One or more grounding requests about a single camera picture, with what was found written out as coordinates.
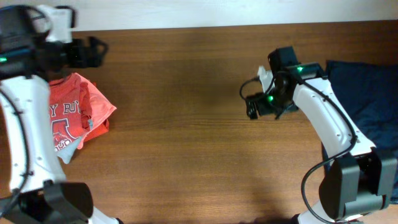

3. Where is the navy blue garment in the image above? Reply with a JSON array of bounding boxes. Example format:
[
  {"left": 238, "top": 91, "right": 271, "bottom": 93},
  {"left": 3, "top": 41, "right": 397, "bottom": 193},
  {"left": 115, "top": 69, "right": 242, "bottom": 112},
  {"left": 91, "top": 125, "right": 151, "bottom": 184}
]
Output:
[{"left": 322, "top": 59, "right": 398, "bottom": 205}]

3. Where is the grey folded shirt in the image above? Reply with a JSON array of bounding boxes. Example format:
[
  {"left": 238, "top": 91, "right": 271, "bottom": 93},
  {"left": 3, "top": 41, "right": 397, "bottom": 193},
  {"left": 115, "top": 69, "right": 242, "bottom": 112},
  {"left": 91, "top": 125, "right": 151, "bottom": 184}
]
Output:
[{"left": 52, "top": 118, "right": 93, "bottom": 164}]

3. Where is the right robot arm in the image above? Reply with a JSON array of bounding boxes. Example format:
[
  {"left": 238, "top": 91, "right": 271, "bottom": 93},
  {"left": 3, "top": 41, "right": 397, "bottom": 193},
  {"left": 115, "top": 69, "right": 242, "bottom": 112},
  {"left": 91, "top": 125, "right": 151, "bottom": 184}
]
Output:
[{"left": 242, "top": 46, "right": 397, "bottom": 224}]

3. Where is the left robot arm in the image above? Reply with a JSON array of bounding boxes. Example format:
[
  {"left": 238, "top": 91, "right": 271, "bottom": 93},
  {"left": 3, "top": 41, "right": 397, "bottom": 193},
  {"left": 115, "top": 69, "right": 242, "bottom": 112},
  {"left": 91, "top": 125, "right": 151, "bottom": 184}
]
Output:
[{"left": 1, "top": 5, "right": 120, "bottom": 224}]

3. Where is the salmon folded shirt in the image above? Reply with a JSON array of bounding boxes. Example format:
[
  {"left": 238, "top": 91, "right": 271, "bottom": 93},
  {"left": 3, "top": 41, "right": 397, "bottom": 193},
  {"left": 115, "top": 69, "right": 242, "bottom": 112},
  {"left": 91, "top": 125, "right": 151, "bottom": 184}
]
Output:
[{"left": 75, "top": 73, "right": 117, "bottom": 149}]

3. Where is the orange-red t-shirt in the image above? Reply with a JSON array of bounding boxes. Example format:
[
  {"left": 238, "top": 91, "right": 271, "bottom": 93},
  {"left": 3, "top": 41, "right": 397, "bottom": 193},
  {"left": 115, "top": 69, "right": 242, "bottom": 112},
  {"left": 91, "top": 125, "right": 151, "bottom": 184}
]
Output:
[{"left": 49, "top": 73, "right": 92, "bottom": 151}]

